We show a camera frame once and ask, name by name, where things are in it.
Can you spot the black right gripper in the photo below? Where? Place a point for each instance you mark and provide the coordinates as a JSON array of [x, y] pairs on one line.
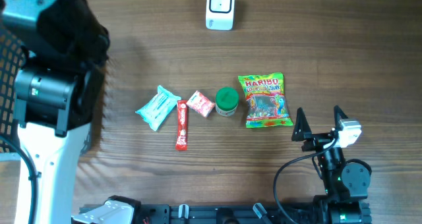
[[316, 140]]

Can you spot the Haribo gummy worms bag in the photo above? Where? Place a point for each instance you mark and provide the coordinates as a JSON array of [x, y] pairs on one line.
[[267, 104]]

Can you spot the green lid jar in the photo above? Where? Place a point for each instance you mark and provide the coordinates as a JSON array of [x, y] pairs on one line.
[[227, 100]]

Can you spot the red white small box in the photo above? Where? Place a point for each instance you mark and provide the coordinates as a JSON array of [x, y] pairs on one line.
[[201, 104]]

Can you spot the small red packet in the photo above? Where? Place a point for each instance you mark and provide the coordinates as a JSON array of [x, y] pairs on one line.
[[182, 113]]

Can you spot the teal wet wipes pack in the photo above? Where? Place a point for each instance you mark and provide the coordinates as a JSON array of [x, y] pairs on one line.
[[158, 108]]

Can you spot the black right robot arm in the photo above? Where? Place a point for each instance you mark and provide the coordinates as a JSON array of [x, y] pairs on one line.
[[346, 182]]

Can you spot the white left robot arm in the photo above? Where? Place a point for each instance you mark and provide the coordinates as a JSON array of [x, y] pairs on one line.
[[56, 90]]

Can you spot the white barcode scanner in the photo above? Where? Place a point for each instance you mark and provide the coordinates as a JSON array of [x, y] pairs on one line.
[[220, 14]]

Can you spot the grey plastic shopping basket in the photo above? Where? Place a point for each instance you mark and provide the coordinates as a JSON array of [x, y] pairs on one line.
[[12, 58]]

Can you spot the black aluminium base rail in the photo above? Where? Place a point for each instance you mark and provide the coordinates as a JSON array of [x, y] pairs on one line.
[[184, 213]]

